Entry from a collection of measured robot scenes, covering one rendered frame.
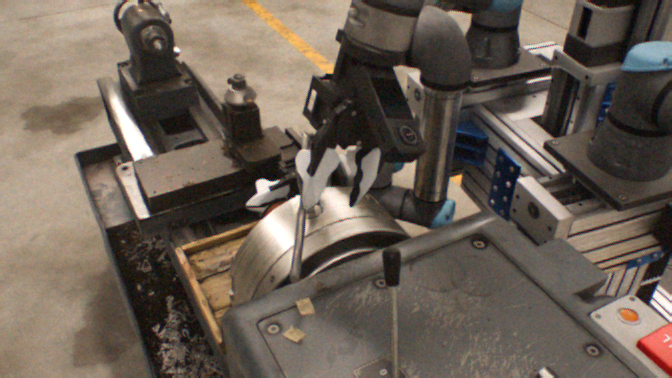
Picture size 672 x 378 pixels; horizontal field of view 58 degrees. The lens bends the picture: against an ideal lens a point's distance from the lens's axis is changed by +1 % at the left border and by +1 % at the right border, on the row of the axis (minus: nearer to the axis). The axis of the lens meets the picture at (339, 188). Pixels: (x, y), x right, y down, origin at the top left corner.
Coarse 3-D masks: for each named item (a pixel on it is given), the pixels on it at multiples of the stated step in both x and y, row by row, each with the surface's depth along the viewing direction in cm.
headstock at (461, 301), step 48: (432, 240) 86; (480, 240) 86; (528, 240) 86; (288, 288) 79; (336, 288) 78; (384, 288) 78; (432, 288) 78; (480, 288) 78; (528, 288) 78; (240, 336) 73; (336, 336) 72; (384, 336) 72; (432, 336) 72; (480, 336) 72; (528, 336) 72; (576, 336) 72
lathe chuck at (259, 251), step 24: (336, 192) 98; (288, 216) 94; (336, 216) 93; (360, 216) 94; (384, 216) 97; (264, 240) 93; (288, 240) 91; (240, 264) 96; (264, 264) 91; (240, 288) 95
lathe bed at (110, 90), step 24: (192, 72) 213; (120, 96) 199; (120, 120) 187; (168, 120) 202; (192, 120) 191; (216, 120) 191; (120, 144) 205; (144, 144) 176; (168, 144) 180; (192, 144) 183; (240, 216) 167; (168, 240) 166; (192, 240) 143
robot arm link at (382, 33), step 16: (352, 0) 64; (352, 16) 63; (368, 16) 62; (384, 16) 62; (400, 16) 62; (416, 16) 66; (352, 32) 64; (368, 32) 63; (384, 32) 63; (400, 32) 63; (368, 48) 64; (384, 48) 64; (400, 48) 64
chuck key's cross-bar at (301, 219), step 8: (304, 144) 95; (304, 216) 81; (304, 224) 79; (296, 232) 77; (304, 232) 78; (296, 240) 75; (296, 248) 74; (296, 256) 72; (296, 264) 71; (296, 272) 69; (296, 280) 69
